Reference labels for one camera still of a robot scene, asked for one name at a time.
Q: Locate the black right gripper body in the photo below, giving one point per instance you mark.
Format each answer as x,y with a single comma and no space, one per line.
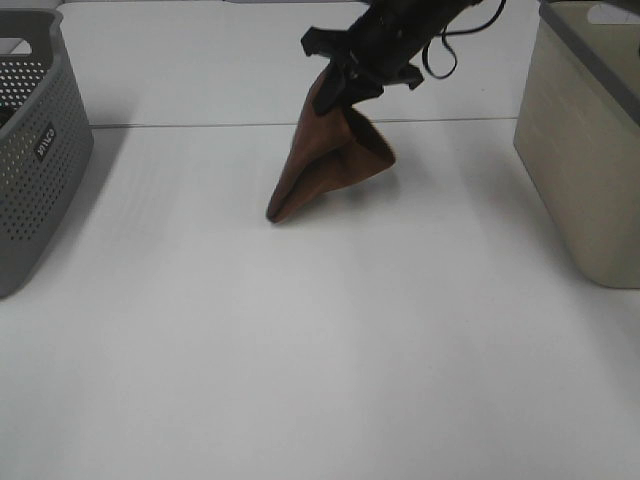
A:
379,46

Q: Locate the black right gripper finger towel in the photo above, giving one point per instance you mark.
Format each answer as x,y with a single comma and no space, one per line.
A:
332,90

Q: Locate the brown towel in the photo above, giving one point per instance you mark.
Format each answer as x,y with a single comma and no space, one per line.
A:
329,152

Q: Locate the beige plastic basket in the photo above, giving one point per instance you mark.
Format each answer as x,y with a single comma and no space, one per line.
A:
577,135

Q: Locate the grey perforated plastic basket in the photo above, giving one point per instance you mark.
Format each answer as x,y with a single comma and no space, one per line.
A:
46,140

